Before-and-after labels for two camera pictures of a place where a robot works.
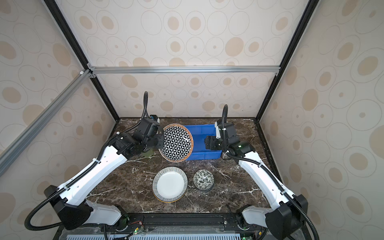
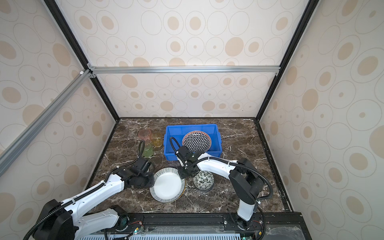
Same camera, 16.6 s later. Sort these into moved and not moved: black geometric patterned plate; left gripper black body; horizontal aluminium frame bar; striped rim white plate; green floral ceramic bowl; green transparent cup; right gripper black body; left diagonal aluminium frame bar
Moved: right gripper black body; left gripper black body; black geometric patterned plate
Not moved: striped rim white plate; green transparent cup; green floral ceramic bowl; horizontal aluminium frame bar; left diagonal aluminium frame bar
